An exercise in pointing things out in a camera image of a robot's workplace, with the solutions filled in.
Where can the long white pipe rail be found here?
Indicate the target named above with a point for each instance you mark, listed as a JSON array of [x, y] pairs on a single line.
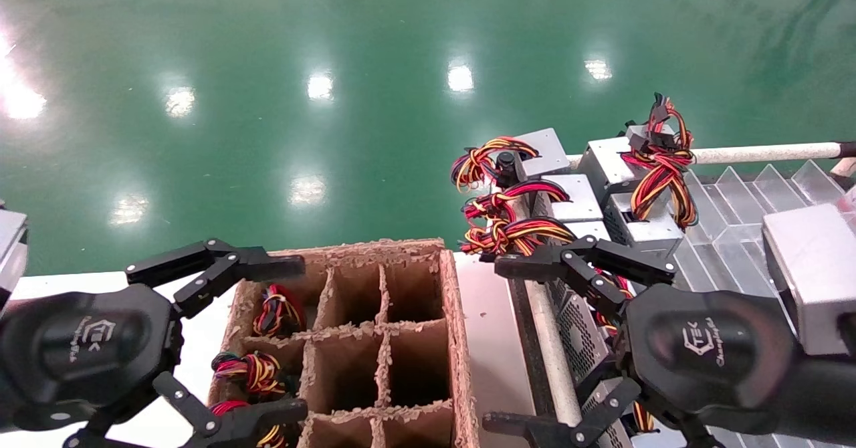
[[756, 153]]

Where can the beige pipe stub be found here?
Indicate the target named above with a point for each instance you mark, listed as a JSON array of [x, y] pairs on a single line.
[[844, 166]]

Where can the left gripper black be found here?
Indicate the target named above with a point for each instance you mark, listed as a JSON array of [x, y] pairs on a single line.
[[80, 351]]

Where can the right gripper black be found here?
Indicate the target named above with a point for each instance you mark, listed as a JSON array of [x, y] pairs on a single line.
[[709, 354]]

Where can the clear plastic divider tray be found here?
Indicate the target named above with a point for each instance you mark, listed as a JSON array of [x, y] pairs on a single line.
[[729, 200]]

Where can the brown cardboard divider box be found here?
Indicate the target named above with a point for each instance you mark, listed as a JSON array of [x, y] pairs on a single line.
[[458, 327]]

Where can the left wrist grey camera box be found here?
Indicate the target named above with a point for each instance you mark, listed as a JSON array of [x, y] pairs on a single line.
[[10, 247]]

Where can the silver metal plate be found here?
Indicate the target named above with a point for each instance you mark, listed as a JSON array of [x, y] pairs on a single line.
[[488, 341]]

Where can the black cylindrical plug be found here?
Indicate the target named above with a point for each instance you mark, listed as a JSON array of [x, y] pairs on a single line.
[[507, 164]]

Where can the silver power supply unit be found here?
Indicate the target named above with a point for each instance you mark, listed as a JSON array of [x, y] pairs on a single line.
[[588, 229], [575, 331], [548, 147], [652, 234], [605, 160], [594, 394], [575, 200]]

